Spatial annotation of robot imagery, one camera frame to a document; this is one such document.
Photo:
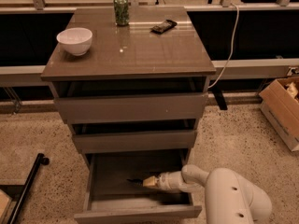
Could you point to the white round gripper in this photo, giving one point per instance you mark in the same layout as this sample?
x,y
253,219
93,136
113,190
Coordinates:
x,y
162,181

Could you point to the blue rxbar blueberry wrapper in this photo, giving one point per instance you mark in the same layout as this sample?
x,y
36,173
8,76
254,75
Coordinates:
x,y
136,181

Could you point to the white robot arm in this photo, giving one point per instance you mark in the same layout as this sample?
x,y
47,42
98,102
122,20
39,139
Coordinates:
x,y
229,197

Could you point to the grey bottom drawer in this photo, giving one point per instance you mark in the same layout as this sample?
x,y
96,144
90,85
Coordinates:
x,y
112,196

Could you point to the grey drawer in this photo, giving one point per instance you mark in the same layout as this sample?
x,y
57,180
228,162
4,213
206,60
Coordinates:
x,y
131,108
121,142
112,196

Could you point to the grey middle drawer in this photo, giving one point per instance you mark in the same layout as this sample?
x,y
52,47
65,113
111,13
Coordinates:
x,y
121,142

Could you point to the grey top drawer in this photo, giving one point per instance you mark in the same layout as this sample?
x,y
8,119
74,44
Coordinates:
x,y
131,108

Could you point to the grey drawer cabinet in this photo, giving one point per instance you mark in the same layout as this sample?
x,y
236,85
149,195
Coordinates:
x,y
131,61

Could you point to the black metal bar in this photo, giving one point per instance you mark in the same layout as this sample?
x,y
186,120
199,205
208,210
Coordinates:
x,y
41,159

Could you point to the cardboard box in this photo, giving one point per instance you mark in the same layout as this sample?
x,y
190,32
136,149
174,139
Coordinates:
x,y
280,106

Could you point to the dark snack bar wrapper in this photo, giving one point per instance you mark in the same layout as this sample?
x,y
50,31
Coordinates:
x,y
163,27

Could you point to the white ceramic bowl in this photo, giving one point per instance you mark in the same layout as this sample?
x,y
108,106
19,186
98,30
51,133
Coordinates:
x,y
75,41

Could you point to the green soda can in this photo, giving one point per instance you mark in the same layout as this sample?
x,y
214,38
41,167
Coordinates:
x,y
121,9

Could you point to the black table leg bracket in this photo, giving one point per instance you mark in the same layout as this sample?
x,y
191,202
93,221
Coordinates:
x,y
219,98

